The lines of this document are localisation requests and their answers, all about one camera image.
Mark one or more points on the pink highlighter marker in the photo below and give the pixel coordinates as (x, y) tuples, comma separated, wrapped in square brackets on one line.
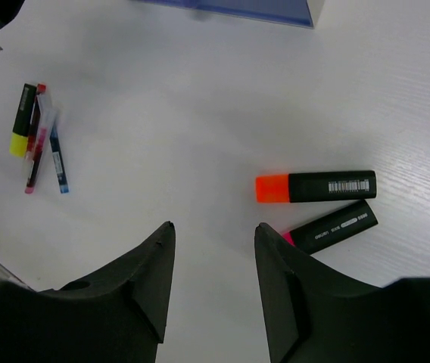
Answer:
[(333, 228)]

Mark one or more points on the yellow highlighter marker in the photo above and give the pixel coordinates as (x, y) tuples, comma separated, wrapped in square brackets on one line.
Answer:
[(20, 131)]

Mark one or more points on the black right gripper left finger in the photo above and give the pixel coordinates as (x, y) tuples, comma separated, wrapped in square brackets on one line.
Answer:
[(117, 313)]

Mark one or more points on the blue pen refill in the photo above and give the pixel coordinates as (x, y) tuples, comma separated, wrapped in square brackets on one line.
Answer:
[(58, 158)]

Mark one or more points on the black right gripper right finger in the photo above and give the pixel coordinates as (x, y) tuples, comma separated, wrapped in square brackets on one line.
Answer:
[(313, 313)]

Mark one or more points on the red pen refill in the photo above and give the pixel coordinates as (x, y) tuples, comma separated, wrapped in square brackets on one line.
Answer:
[(34, 124)]

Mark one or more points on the orange highlighter marker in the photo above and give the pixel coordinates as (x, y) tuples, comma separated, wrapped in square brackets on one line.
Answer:
[(311, 187)]

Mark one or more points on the pink pen refill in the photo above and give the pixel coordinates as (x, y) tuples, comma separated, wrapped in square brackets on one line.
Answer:
[(48, 115)]

